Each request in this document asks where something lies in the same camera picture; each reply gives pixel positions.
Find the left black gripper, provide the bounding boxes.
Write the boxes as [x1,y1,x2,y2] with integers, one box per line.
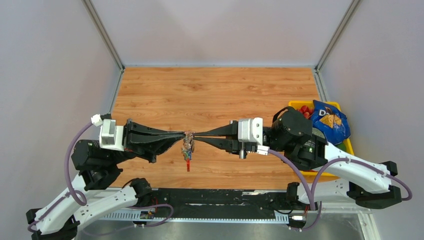
[108,116,187,165]

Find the keyring bundle with red tag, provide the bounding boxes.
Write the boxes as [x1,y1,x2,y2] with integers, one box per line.
[181,131,195,172]

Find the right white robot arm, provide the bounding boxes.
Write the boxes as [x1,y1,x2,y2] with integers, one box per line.
[194,106,404,210]

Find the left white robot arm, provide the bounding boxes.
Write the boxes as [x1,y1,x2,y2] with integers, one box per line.
[26,113,186,240]

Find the red cherry tomatoes bunch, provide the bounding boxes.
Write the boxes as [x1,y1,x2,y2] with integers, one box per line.
[298,105,314,119]

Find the blue chip bag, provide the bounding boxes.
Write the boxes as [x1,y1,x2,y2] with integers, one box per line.
[310,100,351,145]

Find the yellow plastic bin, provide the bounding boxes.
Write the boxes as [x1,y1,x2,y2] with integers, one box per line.
[288,100,354,177]

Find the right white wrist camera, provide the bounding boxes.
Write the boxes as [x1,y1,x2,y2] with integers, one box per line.
[237,117,270,159]

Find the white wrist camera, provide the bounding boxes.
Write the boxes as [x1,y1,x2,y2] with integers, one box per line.
[90,113,124,152]
[237,117,270,159]

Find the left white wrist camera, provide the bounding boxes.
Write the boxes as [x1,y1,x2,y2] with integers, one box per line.
[90,113,124,152]

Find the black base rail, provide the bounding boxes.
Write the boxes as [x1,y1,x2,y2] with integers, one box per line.
[120,188,319,221]

